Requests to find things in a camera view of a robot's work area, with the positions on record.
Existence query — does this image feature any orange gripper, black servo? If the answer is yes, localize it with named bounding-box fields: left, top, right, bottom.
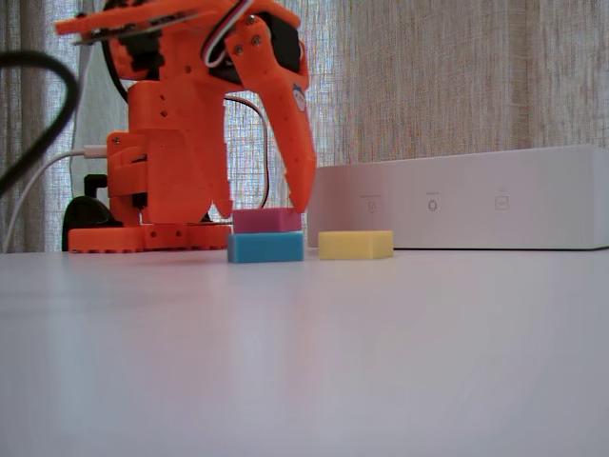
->
left=108, top=9, right=319, bottom=225

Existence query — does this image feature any pink foam cuboid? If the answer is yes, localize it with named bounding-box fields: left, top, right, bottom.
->
left=231, top=207, right=304, bottom=235

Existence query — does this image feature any orange robot base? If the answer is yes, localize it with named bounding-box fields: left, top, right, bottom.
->
left=68, top=222, right=234, bottom=253

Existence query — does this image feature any blue foam cuboid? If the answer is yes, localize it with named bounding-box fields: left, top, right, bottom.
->
left=226, top=231, right=305, bottom=264

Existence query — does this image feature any yellow foam cuboid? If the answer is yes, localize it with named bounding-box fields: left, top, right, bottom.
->
left=317, top=229, right=395, bottom=261

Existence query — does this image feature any white cardboard bin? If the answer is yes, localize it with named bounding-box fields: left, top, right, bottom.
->
left=306, top=145, right=609, bottom=252

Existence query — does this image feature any black table clamp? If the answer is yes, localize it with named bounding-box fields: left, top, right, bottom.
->
left=61, top=173, right=125, bottom=252

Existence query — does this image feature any white USB cable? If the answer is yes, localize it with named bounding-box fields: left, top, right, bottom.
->
left=2, top=145, right=109, bottom=253

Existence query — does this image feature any thin black camera cable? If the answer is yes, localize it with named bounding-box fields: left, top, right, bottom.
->
left=102, top=45, right=130, bottom=104

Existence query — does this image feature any thick black cable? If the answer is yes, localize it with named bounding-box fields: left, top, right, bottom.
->
left=0, top=50, right=80, bottom=196

